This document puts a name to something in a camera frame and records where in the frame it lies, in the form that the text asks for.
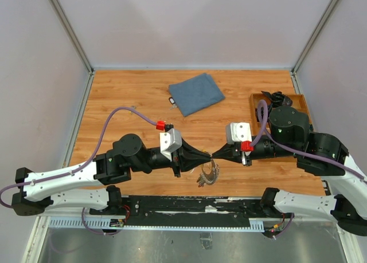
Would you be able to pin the folded blue cloth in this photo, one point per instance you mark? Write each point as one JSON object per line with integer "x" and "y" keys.
{"x": 195, "y": 94}

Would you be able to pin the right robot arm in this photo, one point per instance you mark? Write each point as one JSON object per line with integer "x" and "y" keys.
{"x": 287, "y": 132}

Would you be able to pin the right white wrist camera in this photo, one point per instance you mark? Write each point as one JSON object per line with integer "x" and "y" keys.
{"x": 238, "y": 132}

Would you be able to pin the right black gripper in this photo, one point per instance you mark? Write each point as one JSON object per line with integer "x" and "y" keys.
{"x": 230, "y": 152}

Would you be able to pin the wooden compartment tray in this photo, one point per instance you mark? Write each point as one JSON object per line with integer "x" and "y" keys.
{"x": 298, "y": 102}

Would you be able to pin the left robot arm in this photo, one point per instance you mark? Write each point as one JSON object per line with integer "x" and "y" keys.
{"x": 93, "y": 184}

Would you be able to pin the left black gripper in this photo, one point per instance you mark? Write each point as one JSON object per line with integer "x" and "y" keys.
{"x": 187, "y": 157}

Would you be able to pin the dark rolled tie top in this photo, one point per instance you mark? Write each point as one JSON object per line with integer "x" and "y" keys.
{"x": 278, "y": 99}

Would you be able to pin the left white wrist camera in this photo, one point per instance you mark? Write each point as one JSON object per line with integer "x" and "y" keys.
{"x": 170, "y": 141}

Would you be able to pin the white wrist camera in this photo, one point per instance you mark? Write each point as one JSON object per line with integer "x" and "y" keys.
{"x": 170, "y": 141}
{"x": 238, "y": 132}

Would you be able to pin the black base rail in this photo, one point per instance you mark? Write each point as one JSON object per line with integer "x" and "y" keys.
{"x": 200, "y": 212}

